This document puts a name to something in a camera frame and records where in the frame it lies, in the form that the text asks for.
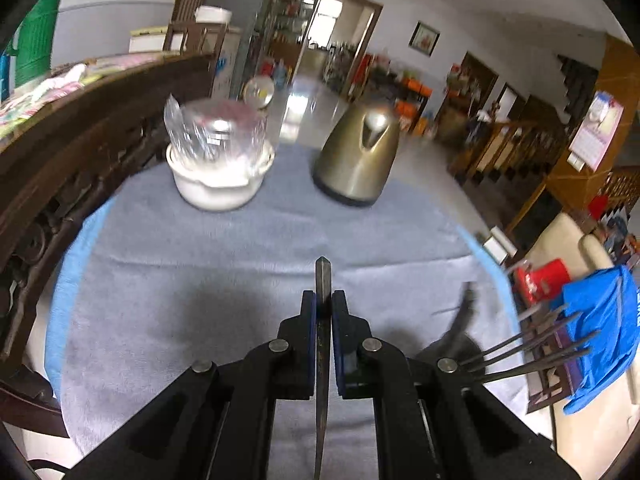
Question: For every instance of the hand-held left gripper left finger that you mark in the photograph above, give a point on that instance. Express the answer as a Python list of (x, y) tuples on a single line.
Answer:
[(311, 340)]

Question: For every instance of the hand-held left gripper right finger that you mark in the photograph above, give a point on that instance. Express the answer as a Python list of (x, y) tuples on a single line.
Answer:
[(337, 345)]

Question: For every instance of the grey tablecloth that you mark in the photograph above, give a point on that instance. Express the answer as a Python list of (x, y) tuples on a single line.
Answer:
[(200, 270)]

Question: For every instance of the bronze electric kettle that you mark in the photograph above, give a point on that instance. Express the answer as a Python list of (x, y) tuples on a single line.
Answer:
[(350, 170)]

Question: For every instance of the white bowl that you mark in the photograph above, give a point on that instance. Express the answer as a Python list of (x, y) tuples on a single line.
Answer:
[(215, 192)]

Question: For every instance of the white step stool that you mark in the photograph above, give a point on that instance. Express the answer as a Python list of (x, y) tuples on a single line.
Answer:
[(500, 245)]

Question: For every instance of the dark wooden stool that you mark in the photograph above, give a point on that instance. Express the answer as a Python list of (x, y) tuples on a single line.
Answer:
[(550, 387)]

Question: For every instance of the red child chair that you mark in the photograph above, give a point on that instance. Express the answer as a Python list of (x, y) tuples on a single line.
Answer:
[(545, 275)]

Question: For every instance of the clear plastic bag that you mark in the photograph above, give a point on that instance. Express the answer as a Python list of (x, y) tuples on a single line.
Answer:
[(220, 130)]

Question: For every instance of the orange carton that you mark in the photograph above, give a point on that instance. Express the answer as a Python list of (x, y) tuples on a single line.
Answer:
[(409, 115)]

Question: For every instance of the beige armchair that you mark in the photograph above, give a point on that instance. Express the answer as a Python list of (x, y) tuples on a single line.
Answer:
[(560, 240)]

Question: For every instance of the blue table cover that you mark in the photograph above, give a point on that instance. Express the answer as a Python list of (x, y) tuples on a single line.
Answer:
[(62, 300)]

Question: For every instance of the round electric heater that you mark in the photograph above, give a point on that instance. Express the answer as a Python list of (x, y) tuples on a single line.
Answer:
[(259, 91)]

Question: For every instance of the wooden stair railing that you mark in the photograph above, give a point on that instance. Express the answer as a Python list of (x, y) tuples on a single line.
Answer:
[(505, 150)]

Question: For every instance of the blue plastic bag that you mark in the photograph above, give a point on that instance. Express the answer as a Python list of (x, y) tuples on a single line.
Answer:
[(600, 320)]

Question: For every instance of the dark wooden table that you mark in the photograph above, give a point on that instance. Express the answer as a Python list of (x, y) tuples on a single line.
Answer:
[(385, 85)]

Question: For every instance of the orange box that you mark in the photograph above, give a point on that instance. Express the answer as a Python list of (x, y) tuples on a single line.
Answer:
[(416, 87)]

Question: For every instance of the white printed carton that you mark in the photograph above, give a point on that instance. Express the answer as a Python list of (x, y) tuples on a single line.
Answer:
[(225, 65)]

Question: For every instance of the carved dark wooden sideboard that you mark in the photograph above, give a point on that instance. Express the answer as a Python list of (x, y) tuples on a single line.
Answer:
[(75, 160)]

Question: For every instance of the shelf with goods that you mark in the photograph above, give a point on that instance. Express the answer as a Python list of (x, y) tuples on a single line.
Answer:
[(287, 25)]

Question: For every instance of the wooden chair back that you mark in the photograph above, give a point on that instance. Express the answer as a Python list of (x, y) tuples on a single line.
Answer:
[(195, 37)]

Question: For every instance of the floral mat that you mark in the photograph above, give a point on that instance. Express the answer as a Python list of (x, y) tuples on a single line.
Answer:
[(115, 67)]

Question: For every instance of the grey refrigerator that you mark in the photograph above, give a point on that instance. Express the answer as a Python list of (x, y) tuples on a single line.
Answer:
[(245, 10)]

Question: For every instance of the white pot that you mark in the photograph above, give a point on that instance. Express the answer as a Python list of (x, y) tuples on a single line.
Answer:
[(214, 15)]

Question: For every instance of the white flat box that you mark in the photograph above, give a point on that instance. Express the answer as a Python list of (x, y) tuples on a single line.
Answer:
[(147, 40)]

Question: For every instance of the white cloth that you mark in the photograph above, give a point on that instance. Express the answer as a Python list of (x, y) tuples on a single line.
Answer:
[(62, 79)]

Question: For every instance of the green thermos jug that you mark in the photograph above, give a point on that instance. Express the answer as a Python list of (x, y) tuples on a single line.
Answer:
[(37, 40)]

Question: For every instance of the framed wall picture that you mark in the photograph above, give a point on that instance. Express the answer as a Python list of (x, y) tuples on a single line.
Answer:
[(424, 39)]

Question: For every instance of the wall calendar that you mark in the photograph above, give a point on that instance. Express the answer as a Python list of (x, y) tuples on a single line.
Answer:
[(597, 132)]

